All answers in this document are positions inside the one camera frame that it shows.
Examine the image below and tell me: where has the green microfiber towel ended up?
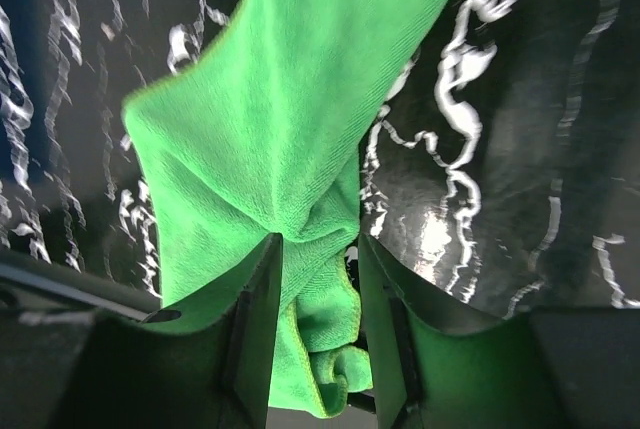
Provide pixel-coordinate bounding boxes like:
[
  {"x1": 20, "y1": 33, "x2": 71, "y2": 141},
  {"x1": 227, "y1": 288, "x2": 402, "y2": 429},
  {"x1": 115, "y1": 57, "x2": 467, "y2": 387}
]
[{"x1": 123, "y1": 0, "x2": 447, "y2": 418}]

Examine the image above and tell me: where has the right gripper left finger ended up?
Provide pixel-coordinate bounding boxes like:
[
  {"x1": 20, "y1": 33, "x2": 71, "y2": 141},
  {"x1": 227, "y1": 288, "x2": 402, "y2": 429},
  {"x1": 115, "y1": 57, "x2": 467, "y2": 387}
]
[{"x1": 1, "y1": 234, "x2": 282, "y2": 428}]

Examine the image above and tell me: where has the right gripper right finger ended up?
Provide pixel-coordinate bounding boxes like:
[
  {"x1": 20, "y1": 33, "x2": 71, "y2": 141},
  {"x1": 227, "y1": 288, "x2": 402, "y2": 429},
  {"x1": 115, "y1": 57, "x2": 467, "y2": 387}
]
[{"x1": 358, "y1": 235, "x2": 639, "y2": 428}]

